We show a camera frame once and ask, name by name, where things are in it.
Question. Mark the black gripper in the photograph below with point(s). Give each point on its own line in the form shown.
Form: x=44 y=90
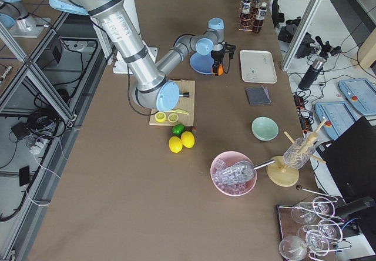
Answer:
x=216 y=54

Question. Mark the orange fruit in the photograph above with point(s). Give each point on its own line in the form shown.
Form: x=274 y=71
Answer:
x=220 y=71

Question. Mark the blue plate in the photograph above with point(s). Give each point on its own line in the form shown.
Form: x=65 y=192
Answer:
x=202 y=64

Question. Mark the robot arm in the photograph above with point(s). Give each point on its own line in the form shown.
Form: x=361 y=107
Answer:
x=153 y=89

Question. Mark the cream rabbit tray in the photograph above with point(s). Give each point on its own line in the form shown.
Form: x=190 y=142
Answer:
x=257 y=67

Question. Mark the grey folded cloth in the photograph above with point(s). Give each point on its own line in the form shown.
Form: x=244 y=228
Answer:
x=258 y=96

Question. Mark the yellow plastic knife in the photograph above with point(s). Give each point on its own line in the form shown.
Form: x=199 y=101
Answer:
x=181 y=111

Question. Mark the wooden cutting board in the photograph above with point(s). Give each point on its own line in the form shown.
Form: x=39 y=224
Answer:
x=184 y=104

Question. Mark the tea bottle top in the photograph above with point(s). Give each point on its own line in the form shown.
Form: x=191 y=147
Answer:
x=245 y=16

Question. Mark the tea bottle lower left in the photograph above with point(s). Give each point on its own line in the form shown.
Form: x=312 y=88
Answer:
x=259 y=18

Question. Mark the lemon half lower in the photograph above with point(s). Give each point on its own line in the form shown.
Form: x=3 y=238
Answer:
x=173 y=118

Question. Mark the lemon half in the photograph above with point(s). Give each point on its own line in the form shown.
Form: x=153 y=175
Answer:
x=173 y=118
x=160 y=117

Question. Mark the green lime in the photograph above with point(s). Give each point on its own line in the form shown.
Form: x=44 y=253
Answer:
x=178 y=129

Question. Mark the lemon half upper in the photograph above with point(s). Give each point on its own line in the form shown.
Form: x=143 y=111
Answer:
x=160 y=117

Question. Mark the yellow lemon upper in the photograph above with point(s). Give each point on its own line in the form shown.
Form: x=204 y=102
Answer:
x=188 y=139

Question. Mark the yellow lemon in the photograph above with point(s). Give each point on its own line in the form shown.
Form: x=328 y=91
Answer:
x=188 y=139
x=175 y=144

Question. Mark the green bowl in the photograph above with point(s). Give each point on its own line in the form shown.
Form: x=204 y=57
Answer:
x=264 y=128

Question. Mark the yellow lemon lower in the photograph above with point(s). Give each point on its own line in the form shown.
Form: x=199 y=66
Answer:
x=175 y=144

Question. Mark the pink bowl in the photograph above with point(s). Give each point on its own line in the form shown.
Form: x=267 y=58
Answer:
x=222 y=162

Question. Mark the black water bottle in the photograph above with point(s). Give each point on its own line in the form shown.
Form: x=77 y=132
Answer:
x=312 y=72

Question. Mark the steel ice scoop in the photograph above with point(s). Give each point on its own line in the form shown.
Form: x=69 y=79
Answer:
x=242 y=171

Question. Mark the glass mug on stand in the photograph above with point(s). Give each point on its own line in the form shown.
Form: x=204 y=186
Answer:
x=298 y=154

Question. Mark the wooden stand base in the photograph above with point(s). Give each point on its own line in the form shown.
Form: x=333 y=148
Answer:
x=283 y=175

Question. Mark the teach pendant near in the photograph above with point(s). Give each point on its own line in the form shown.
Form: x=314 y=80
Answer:
x=339 y=116

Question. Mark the teach pendant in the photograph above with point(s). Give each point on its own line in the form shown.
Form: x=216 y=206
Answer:
x=339 y=116
x=360 y=93

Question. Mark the teach pendant far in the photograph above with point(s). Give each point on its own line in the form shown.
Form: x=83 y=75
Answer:
x=360 y=93

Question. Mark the black framed tray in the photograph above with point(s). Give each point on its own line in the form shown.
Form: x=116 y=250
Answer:
x=282 y=228

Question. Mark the wine glasses group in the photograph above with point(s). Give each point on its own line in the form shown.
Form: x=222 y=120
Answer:
x=314 y=228

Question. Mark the copper wire bottle rack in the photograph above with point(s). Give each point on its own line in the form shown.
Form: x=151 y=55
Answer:
x=253 y=18

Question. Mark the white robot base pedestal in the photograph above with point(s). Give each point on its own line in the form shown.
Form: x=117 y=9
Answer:
x=133 y=56

